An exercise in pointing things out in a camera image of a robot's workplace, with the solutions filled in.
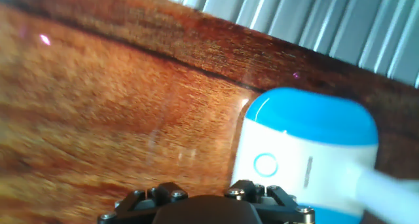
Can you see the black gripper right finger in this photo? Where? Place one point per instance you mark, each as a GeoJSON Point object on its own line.
{"type": "Point", "coordinates": [278, 206]}

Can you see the reddish brown wooden board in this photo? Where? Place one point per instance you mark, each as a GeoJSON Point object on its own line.
{"type": "Point", "coordinates": [98, 103]}

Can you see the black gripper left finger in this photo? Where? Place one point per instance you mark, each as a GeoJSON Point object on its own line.
{"type": "Point", "coordinates": [140, 206]}

